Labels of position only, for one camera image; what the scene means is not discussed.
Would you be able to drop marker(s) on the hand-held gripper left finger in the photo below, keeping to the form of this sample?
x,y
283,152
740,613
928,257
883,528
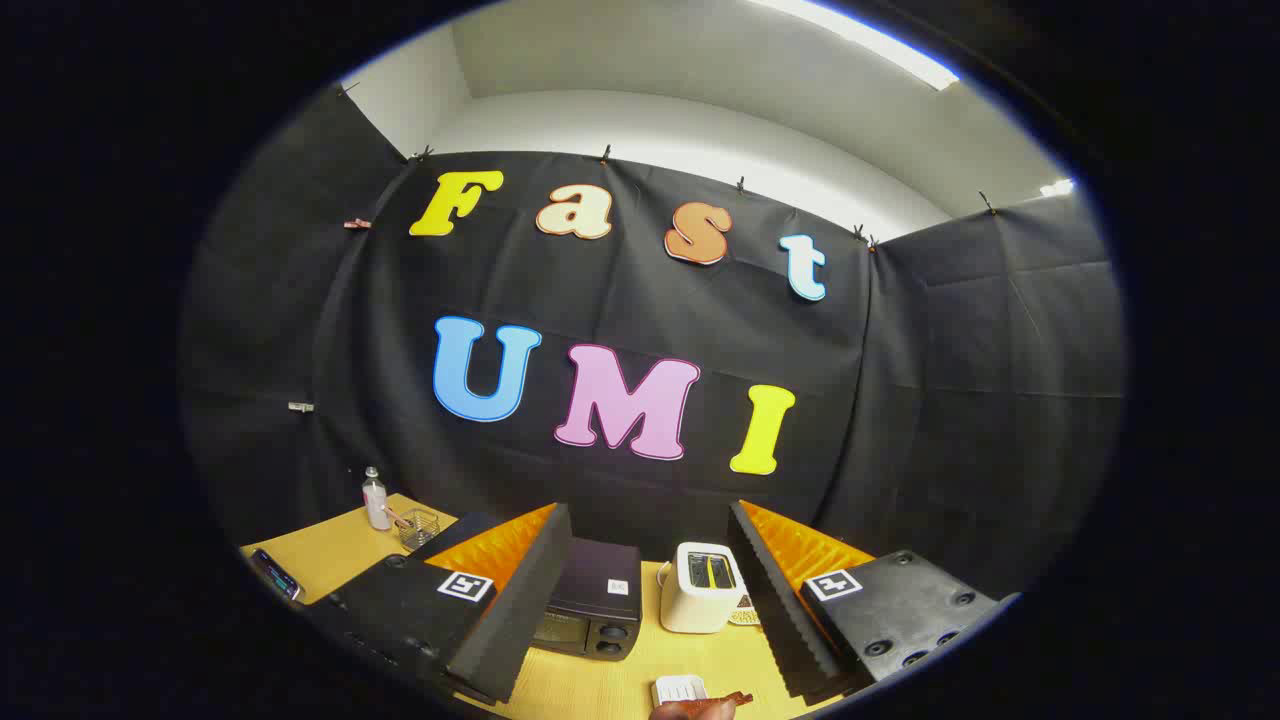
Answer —
x,y
520,600

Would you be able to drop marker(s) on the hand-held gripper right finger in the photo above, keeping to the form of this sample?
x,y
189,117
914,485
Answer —
x,y
775,600

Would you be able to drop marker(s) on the black toaster oven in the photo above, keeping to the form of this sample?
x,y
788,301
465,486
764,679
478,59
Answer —
x,y
600,585

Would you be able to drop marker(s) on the brown roasted meat piece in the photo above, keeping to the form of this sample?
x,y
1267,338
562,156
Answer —
x,y
700,709

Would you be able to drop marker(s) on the white bread toaster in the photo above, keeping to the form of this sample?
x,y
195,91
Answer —
x,y
690,605

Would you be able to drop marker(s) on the white divided snack dish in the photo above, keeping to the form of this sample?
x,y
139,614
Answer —
x,y
745,612

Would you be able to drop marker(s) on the white ribbed tray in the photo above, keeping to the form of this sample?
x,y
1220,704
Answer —
x,y
680,687

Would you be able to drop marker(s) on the clear plastic bottle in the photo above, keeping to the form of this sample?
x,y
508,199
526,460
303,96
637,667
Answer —
x,y
376,505

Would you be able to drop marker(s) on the dark smartphone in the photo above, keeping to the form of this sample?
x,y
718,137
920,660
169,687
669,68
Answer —
x,y
275,575

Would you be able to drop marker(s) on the black backdrop cloth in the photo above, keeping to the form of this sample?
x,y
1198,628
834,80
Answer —
x,y
620,300

